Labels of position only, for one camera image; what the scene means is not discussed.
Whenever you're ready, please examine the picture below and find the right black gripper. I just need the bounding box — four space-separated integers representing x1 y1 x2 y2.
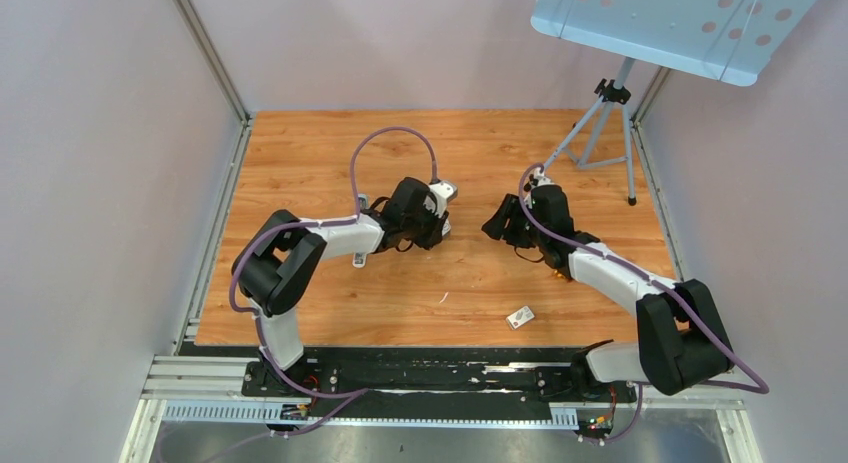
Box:
482 194 549 249

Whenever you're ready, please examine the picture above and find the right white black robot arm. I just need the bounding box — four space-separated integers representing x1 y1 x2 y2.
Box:
481 185 734 401

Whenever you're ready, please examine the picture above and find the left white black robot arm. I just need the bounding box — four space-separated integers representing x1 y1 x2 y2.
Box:
230 177 458 396

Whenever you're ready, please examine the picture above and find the small white staple box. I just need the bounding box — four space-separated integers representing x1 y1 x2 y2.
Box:
505 305 535 330

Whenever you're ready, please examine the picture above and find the grey tripod stand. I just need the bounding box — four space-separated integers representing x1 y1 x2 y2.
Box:
533 57 638 206

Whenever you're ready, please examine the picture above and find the light blue perforated tray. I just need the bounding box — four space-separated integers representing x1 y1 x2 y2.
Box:
531 0 818 87

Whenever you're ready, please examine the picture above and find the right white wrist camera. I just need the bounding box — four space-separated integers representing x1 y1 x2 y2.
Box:
524 170 554 191

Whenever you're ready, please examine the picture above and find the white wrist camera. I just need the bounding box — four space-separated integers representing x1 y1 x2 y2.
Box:
524 170 554 191
429 180 458 217

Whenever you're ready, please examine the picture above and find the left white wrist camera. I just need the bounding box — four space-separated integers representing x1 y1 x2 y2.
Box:
429 180 458 217

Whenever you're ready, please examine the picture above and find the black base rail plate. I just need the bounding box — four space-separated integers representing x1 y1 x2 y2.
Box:
142 345 664 429

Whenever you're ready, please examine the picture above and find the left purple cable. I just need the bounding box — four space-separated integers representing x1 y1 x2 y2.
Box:
228 125 440 398

